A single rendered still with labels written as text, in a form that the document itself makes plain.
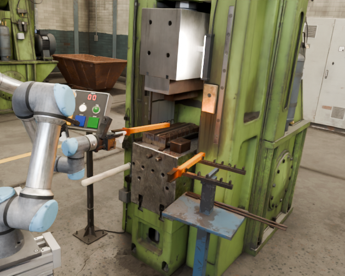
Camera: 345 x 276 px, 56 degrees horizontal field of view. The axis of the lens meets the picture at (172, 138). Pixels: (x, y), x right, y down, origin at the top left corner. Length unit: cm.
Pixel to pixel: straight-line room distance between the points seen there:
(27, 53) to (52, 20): 435
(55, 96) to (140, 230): 149
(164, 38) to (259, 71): 68
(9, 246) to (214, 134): 126
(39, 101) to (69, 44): 1019
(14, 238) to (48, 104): 51
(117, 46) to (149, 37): 879
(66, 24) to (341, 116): 837
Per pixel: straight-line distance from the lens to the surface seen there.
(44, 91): 125
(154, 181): 214
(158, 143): 211
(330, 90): 700
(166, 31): 199
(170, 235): 225
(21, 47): 679
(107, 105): 230
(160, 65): 202
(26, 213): 124
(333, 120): 706
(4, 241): 136
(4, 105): 674
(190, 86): 218
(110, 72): 866
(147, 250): 247
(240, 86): 190
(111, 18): 1105
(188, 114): 252
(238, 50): 190
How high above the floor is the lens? 163
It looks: 18 degrees down
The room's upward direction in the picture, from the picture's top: 4 degrees clockwise
